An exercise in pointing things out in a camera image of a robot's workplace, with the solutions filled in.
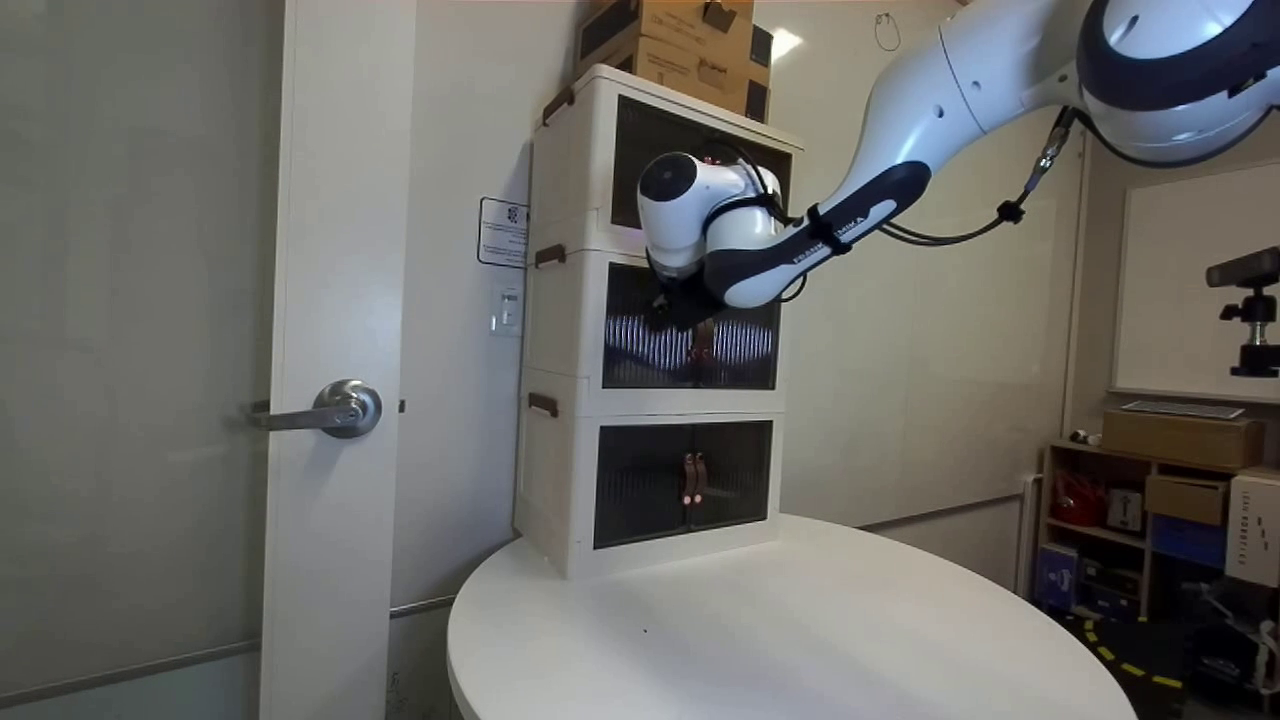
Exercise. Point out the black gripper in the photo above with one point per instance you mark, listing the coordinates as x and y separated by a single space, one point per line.
683 304

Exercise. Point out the dark cabinet door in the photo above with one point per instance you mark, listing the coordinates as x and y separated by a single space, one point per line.
678 478
642 348
646 132

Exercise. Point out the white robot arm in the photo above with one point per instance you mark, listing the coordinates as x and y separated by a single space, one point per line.
1157 83

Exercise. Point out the white stacked cabinet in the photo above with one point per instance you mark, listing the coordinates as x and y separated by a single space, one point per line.
564 397

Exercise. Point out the dark top cabinet door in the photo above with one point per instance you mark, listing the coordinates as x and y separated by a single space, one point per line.
646 132

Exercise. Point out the dark bottom cabinet door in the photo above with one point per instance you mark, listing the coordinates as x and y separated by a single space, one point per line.
678 478

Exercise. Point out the brown cardboard box on cabinet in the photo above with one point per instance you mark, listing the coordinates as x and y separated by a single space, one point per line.
710 49

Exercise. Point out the white room door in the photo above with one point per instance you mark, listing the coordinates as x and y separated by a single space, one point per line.
336 311

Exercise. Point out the wooden shelf unit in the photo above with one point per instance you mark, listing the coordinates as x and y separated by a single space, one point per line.
1121 537

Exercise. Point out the white whiteboard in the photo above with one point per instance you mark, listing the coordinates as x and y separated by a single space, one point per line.
1170 331

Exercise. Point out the cardboard box on shelf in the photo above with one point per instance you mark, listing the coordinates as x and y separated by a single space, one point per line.
1190 438

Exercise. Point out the white box right edge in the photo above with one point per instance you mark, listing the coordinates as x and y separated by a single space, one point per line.
1254 529

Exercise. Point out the light switch plate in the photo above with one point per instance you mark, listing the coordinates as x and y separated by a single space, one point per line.
507 319

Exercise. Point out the white wall sign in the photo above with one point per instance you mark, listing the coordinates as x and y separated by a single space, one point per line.
502 232

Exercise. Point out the silver door handle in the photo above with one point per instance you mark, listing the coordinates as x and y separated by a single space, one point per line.
345 411

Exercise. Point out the black camera on mount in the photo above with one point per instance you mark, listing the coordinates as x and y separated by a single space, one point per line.
1257 311

